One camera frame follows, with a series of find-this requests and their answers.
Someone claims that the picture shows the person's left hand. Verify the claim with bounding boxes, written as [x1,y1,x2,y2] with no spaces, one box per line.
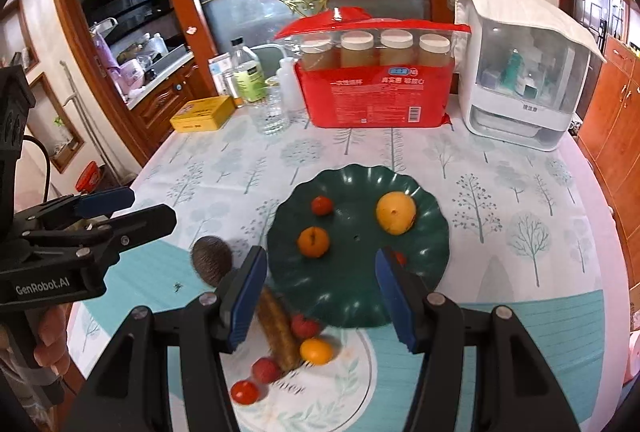
[34,304,70,377]

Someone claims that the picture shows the yellow passion fruit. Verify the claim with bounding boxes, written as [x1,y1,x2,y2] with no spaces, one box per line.
[375,191,416,236]

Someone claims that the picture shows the wooden kitchen cabinet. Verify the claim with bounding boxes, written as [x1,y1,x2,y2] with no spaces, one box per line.
[54,0,217,164]

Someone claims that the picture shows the yellow rectangular box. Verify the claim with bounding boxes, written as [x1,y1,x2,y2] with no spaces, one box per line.
[170,96,236,133]

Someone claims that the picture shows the small mandarin orange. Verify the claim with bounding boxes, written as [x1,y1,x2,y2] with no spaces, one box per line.
[296,226,331,259]

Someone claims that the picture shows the white plastic bottle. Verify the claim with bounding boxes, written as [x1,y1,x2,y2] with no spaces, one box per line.
[277,57,306,111]

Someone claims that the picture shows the tree pattern tablecloth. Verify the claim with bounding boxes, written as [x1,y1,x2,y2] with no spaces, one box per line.
[64,94,632,432]

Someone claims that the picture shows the dark green scalloped plate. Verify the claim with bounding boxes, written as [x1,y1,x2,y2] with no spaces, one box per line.
[267,164,449,328]

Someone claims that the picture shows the dark brown avocado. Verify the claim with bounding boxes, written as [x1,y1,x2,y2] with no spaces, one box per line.
[191,236,233,288]

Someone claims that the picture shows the red basket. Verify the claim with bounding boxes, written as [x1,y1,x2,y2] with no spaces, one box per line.
[75,161,102,193]

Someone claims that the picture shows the white countertop storage box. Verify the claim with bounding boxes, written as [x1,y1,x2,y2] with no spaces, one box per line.
[454,0,604,152]

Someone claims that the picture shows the red lychee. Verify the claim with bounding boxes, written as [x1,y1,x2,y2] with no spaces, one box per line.
[291,314,321,341]
[252,357,283,384]

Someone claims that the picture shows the clear drinking glass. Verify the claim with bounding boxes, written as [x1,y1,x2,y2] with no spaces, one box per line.
[250,85,290,135]

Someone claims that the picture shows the white floral plate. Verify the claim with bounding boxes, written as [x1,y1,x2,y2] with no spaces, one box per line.
[233,327,378,431]

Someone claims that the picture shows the black cable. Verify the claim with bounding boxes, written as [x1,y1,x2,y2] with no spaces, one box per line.
[22,135,52,203]

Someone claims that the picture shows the overripe brown banana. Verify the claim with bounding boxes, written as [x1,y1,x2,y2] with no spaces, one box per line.
[256,287,302,372]

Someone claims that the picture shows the small cherry tomato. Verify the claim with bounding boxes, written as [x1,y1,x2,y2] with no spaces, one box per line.
[310,196,334,216]

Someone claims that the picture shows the wooden side cabinet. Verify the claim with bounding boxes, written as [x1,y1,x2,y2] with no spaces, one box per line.
[578,36,640,287]

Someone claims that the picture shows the bottle with green liquid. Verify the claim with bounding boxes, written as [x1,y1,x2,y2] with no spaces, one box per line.
[231,37,266,103]

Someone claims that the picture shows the red paper cup package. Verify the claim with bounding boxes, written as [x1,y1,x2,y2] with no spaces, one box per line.
[274,7,472,129]

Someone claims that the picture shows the small yellow kumquat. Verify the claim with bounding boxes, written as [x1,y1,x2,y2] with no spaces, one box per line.
[299,338,334,366]

